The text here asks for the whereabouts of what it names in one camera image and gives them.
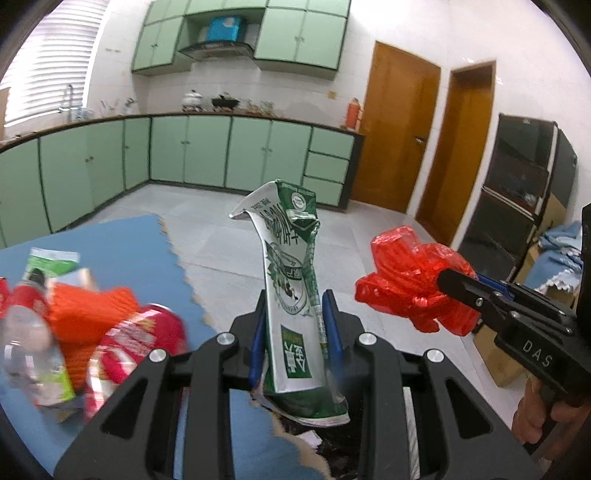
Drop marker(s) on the green lower kitchen cabinets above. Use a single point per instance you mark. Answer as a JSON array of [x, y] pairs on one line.
[[203, 147]]

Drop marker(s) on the metal faucet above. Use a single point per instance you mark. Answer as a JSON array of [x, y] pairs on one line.
[[68, 99]]

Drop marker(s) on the black glass cabinet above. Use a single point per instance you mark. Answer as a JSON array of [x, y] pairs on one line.
[[512, 194]]

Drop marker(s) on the range hood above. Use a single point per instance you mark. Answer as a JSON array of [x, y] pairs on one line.
[[214, 50]]

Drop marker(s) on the white cooking pot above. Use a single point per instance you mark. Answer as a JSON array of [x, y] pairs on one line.
[[192, 100]]

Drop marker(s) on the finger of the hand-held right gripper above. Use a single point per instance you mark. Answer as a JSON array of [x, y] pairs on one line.
[[466, 290], [496, 286]]

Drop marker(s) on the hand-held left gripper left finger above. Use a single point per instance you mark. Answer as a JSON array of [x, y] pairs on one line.
[[257, 341]]

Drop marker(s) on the brown board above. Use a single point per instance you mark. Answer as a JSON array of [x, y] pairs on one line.
[[3, 113]]

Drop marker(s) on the person's right hand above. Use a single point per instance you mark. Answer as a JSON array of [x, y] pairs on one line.
[[526, 415]]

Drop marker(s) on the clear plastic bottle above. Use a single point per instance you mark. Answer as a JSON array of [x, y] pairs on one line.
[[27, 341]]

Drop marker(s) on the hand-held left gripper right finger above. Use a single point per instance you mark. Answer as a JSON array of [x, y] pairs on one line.
[[332, 332]]

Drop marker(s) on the red thermos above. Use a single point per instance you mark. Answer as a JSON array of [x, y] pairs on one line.
[[353, 115]]

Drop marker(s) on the red plastic bag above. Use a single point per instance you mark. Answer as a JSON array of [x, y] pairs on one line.
[[406, 281]]

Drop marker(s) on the white window blinds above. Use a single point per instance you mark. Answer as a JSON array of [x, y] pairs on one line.
[[51, 64]]

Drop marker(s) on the large green white milk carton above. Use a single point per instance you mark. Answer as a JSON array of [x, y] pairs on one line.
[[288, 277]]

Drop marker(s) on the green upper kitchen cabinets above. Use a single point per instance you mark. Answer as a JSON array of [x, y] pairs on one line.
[[295, 37]]

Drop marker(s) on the black wok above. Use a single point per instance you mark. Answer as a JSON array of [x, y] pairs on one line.
[[225, 102]]

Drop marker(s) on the blue tablecloth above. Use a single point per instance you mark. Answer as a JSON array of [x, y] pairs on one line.
[[120, 254]]

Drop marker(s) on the blue box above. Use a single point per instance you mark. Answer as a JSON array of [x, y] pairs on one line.
[[225, 28]]

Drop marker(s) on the black bag trash bin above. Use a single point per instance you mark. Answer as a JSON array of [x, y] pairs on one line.
[[341, 454]]

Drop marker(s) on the red snack packet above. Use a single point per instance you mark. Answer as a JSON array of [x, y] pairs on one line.
[[134, 337]]

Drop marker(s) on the green kitchen cabinets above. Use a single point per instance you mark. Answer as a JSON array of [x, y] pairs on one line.
[[203, 147], [295, 37]]

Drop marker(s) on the wide wooden door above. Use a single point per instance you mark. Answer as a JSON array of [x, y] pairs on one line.
[[397, 129]]

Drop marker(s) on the blue cloth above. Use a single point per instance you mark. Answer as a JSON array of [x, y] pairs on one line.
[[554, 258]]

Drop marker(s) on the narrow wooden door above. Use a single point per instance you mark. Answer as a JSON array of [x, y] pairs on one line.
[[461, 152]]

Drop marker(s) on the green white wrapper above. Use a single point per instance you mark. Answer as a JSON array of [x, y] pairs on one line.
[[48, 265]]

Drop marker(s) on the orange mesh net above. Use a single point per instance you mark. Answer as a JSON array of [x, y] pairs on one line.
[[87, 318]]

